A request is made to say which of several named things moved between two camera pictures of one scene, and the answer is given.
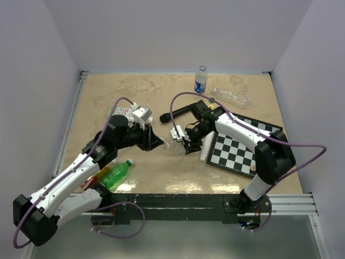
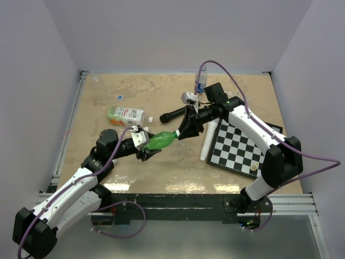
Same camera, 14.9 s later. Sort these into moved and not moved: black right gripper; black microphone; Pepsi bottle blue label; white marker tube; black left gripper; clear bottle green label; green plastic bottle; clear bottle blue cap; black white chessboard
Moved: green plastic bottle; clear bottle blue cap; black left gripper; black right gripper
Not moved: black white chessboard; black microphone; clear bottle green label; Pepsi bottle blue label; white marker tube
